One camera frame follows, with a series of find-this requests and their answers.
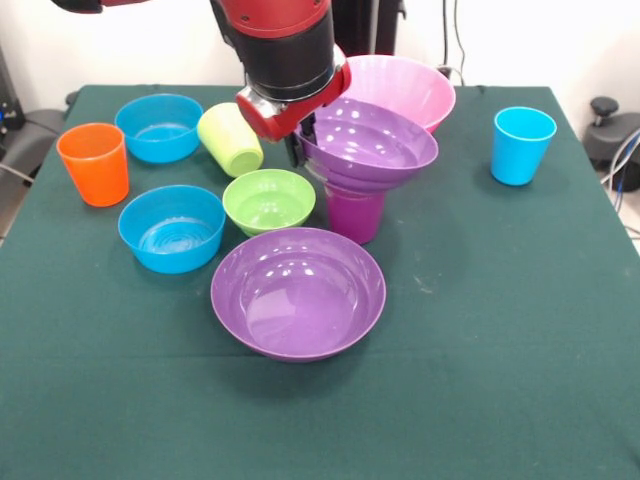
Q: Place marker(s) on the black equipment box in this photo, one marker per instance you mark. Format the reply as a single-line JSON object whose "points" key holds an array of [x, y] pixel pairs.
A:
{"points": [[7, 100]]}

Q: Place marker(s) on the green ribbed bowl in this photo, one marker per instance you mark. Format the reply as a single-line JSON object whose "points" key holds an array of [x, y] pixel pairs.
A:
{"points": [[270, 200]]}

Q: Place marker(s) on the purple bowl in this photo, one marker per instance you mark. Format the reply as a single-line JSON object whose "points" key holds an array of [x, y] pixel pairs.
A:
{"points": [[297, 305], [375, 150]]}

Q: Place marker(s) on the orange cup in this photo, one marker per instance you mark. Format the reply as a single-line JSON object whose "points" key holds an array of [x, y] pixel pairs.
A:
{"points": [[97, 177]]}

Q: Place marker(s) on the large pink bowl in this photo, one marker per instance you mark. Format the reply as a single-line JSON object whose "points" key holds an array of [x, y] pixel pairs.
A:
{"points": [[405, 85]]}

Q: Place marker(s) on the dark grey base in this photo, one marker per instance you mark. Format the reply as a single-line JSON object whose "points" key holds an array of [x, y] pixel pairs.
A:
{"points": [[612, 142]]}

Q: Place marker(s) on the blue bowl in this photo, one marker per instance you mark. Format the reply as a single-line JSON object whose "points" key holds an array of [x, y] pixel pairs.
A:
{"points": [[172, 257], [160, 145]]}

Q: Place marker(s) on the dark green tablecloth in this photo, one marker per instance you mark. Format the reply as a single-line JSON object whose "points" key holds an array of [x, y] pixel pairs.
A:
{"points": [[320, 410]]}

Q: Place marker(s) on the blue cup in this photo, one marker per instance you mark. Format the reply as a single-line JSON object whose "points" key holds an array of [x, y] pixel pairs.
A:
{"points": [[520, 155]]}

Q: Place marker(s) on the purple cup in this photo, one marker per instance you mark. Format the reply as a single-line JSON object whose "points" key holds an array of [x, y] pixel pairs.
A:
{"points": [[355, 220]]}

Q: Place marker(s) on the lime green cup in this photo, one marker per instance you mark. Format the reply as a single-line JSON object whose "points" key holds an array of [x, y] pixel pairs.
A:
{"points": [[227, 140]]}

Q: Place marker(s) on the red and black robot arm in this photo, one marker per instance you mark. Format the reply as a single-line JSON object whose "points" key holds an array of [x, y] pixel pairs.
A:
{"points": [[275, 45]]}

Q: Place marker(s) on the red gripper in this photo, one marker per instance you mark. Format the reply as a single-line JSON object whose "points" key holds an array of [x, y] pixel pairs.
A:
{"points": [[287, 117]]}

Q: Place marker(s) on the grey chair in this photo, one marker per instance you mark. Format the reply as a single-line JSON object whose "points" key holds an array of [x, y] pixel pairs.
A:
{"points": [[35, 135]]}

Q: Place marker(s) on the black knob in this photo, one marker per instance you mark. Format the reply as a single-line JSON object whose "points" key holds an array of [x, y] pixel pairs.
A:
{"points": [[604, 106]]}

